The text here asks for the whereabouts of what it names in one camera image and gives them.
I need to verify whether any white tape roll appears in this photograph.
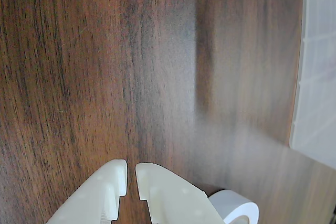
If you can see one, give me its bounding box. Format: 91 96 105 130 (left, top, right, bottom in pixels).
207 188 260 224

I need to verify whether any clear plastic storage box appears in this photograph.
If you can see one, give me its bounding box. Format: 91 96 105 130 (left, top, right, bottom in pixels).
288 0 336 171

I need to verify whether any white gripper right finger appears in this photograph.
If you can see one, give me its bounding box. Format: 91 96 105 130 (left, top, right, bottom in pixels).
135 162 226 224

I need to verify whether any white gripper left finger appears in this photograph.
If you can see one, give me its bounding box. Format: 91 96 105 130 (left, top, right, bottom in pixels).
44 158 129 224

